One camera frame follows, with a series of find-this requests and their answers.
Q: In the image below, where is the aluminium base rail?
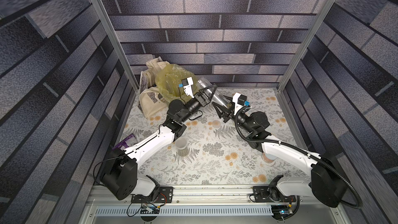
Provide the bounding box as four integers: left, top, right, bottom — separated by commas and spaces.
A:
90, 184, 299, 222

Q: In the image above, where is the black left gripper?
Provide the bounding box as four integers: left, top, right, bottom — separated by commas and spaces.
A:
178, 86, 216, 125

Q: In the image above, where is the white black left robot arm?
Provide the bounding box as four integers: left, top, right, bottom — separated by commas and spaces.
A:
98, 85, 217, 200

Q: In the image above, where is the purple plastic package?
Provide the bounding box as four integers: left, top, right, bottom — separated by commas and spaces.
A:
113, 134, 138, 150

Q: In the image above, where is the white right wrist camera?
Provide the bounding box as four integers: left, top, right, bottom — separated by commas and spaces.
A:
232, 93, 250, 115

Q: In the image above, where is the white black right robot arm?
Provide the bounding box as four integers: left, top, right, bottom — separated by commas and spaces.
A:
213, 101, 362, 207

